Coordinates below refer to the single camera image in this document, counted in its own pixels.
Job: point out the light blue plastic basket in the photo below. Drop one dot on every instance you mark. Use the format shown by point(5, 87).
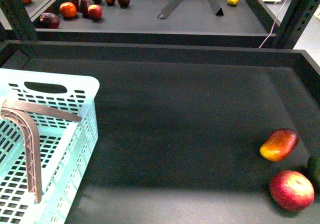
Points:
point(65, 146)

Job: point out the red yellow apple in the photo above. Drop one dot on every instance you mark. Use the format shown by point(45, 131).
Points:
point(291, 190)

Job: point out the small red apple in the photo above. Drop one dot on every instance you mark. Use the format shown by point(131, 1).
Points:
point(95, 11)

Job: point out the dark red apple middle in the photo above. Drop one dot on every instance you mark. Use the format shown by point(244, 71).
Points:
point(83, 6)

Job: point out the dark red apple front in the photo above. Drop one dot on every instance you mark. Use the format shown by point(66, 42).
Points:
point(49, 20)

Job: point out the black near display tray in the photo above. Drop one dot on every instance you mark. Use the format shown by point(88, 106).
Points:
point(180, 129)

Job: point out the black display tray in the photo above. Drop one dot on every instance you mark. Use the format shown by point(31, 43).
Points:
point(180, 129)
point(250, 23)

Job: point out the black far display tray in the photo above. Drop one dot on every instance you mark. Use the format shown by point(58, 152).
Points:
point(250, 23)

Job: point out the black divider strip left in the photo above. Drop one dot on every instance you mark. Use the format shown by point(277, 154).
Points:
point(168, 9)

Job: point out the black divider strip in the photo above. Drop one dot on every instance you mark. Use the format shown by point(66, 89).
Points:
point(168, 9)
point(216, 8)

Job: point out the black divider strip right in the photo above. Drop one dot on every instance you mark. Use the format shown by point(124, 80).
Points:
point(216, 8)

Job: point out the red yellow mango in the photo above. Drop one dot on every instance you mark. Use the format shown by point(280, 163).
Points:
point(279, 145)

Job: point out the orange red tomato fruit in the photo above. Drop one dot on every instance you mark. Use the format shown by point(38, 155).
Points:
point(68, 10)

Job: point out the dark green avocado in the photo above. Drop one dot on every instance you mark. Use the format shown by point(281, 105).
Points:
point(313, 169)

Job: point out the black shelf upright post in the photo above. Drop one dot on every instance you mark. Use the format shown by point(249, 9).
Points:
point(295, 20)

